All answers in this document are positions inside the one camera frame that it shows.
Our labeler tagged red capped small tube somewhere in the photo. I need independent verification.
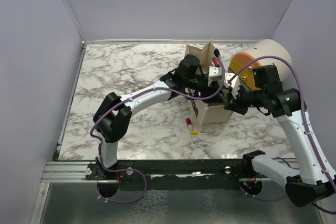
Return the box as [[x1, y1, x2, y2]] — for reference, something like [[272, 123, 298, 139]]
[[185, 118, 193, 131]]

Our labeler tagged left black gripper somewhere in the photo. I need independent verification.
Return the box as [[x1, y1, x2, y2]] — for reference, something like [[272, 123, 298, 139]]
[[184, 76, 224, 103]]

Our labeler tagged yellow white pen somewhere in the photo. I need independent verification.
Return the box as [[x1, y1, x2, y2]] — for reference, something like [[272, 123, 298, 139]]
[[190, 131, 220, 136]]

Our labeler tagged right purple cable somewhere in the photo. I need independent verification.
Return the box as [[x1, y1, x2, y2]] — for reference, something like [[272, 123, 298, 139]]
[[227, 55, 336, 214]]

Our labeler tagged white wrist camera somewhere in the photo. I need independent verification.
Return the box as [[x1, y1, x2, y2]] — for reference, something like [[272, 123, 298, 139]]
[[223, 73, 240, 99], [208, 66, 223, 85]]

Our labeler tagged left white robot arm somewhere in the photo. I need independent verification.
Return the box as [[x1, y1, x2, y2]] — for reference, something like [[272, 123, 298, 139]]
[[90, 54, 221, 179]]

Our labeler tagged aluminium frame rail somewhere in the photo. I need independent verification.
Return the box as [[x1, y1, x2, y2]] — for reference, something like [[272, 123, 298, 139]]
[[40, 157, 320, 183]]

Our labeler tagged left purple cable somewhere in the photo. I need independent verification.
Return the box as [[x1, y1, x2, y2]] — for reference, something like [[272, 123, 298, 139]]
[[90, 56, 226, 204]]

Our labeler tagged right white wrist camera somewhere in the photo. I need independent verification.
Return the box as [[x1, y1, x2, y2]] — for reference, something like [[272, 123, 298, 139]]
[[223, 73, 240, 99]]

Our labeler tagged purple cable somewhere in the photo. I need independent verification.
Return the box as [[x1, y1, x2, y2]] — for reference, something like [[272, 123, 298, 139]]
[[90, 56, 226, 204], [227, 55, 336, 214]]

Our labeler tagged cream cylinder orange yellow face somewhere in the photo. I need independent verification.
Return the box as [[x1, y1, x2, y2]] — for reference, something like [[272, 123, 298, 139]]
[[227, 38, 293, 91]]

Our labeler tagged beige canvas bag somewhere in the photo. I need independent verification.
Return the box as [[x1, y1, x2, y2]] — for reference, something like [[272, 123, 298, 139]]
[[185, 40, 233, 130]]

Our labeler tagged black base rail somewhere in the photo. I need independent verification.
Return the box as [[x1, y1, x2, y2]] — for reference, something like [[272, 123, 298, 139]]
[[86, 158, 254, 191]]

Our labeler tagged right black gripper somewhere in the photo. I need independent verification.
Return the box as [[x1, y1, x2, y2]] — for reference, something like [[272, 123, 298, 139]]
[[224, 82, 267, 115]]

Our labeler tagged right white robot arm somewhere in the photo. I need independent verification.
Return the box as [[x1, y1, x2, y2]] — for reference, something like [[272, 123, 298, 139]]
[[224, 65, 335, 207]]

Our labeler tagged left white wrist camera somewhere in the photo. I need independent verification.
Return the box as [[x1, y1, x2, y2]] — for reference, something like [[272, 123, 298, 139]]
[[208, 66, 223, 85]]

